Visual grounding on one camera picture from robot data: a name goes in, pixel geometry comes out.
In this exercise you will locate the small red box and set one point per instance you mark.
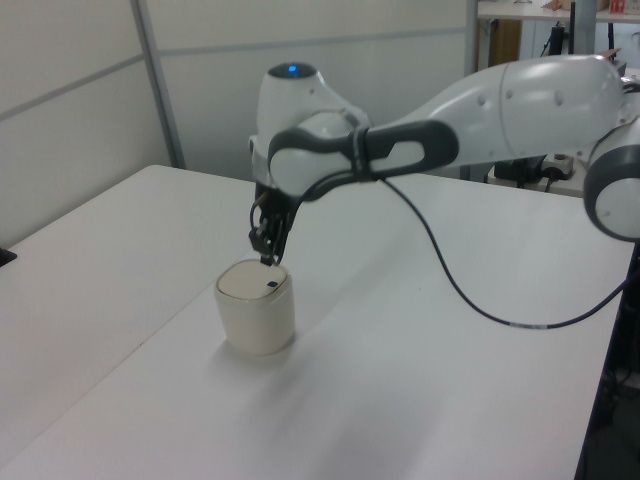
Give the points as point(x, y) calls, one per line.
point(621, 6)

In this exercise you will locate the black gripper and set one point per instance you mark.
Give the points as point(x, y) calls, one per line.
point(274, 195)

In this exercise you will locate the white power strip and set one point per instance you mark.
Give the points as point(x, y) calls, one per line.
point(557, 167)

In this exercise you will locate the black table frame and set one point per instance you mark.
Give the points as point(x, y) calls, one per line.
point(607, 390)

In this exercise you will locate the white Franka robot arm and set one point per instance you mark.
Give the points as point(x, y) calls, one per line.
point(525, 115)

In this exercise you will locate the background office desk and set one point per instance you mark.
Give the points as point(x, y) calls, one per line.
point(530, 12)

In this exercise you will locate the grey partition post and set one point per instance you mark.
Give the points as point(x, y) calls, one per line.
point(472, 35)

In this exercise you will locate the small white trash can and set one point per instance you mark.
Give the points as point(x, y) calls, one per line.
point(255, 320)

